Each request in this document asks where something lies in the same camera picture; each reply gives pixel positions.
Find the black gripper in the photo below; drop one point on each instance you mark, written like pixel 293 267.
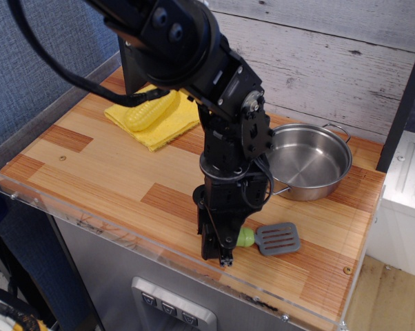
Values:
pixel 227 193

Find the green handled grey spatula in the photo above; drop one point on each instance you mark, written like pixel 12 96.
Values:
pixel 277 239

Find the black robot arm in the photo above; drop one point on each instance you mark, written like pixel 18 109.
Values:
pixel 177 45

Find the silver dispenser button panel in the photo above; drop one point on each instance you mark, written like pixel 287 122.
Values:
pixel 169 308

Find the stainless steel pot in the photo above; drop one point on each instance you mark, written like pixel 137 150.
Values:
pixel 308 162

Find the silver toy fridge cabinet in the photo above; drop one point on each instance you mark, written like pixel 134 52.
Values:
pixel 245 296

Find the yellow folded cloth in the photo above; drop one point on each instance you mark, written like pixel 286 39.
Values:
pixel 181 116

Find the yellow plastic corn cob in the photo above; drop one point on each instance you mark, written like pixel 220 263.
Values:
pixel 142 117

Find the white box with ridges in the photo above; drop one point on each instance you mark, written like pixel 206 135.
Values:
pixel 392 236

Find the yellow black object bottom left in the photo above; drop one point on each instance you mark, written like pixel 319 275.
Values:
pixel 12 319

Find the black left upright post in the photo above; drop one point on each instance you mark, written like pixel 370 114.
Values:
pixel 132 73

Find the black upright post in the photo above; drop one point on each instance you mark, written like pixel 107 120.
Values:
pixel 398 124
pixel 132 73

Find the black right upright post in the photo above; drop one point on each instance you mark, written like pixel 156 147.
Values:
pixel 398 124

